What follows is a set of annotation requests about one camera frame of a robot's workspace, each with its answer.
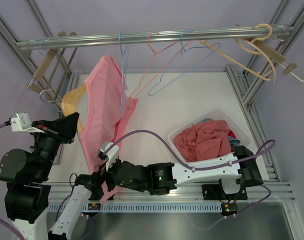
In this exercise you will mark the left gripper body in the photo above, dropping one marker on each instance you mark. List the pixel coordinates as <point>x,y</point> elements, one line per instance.
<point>48,143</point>

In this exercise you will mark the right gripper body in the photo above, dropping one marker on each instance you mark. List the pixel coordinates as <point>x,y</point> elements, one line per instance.
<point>111,176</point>

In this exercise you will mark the wooden hanger with shirt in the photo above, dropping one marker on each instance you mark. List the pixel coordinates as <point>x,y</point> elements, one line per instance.
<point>74,101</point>

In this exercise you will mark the light pink t shirt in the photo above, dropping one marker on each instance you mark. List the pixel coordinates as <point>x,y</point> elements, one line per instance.
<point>105,121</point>

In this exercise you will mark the salmon pink t shirt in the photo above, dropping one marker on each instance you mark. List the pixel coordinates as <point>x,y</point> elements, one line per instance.
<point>203,141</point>

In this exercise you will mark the pink wire hanger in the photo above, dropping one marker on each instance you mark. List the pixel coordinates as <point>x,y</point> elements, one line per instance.
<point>139,89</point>

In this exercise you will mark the magenta t shirt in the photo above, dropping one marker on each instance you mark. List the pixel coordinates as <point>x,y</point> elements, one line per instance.
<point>231,134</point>

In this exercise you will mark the light blue wire hanger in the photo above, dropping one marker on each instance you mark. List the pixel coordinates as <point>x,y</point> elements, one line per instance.
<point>194,55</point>

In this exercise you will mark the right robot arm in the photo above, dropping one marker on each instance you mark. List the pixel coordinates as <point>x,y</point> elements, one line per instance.
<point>233,172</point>

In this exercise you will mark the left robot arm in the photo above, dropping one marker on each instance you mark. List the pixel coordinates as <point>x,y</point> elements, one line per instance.
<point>26,200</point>

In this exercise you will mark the thin wooden hanger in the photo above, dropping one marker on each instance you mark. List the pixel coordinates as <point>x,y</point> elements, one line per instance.
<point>234,61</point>

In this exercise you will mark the curved wooden hanger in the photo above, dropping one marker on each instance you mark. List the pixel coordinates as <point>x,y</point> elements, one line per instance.
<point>248,46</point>

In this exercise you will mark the wooden clip hanger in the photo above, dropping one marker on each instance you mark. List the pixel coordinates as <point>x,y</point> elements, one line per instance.
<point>277,57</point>

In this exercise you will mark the white plastic basket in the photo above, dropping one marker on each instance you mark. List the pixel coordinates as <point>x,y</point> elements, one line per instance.
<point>214,114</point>

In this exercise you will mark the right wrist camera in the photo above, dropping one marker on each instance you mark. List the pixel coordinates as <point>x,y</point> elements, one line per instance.
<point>109,152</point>

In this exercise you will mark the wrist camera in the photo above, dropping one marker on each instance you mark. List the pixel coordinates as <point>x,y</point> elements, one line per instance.
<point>20,122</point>
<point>109,152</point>

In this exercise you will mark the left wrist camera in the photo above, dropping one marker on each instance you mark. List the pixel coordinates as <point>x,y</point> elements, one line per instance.
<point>20,122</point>

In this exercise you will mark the white slotted cable duct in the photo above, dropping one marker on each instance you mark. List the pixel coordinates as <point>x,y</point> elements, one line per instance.
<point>154,207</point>

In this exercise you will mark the aluminium hanging rail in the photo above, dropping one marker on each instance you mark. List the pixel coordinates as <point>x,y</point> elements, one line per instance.
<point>157,37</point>

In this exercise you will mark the front aluminium rail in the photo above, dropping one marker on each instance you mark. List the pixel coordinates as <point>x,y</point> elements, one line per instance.
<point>281,192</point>

